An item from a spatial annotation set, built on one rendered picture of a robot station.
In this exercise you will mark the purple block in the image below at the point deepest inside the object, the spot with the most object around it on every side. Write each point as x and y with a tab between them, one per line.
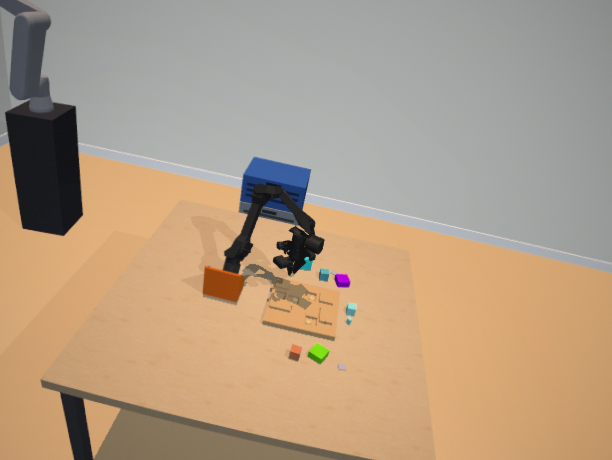
342	280

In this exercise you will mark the teal block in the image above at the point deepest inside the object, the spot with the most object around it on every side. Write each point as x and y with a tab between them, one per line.
308	264

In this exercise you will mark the small teal cube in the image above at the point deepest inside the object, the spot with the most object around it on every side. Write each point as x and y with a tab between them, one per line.
324	274

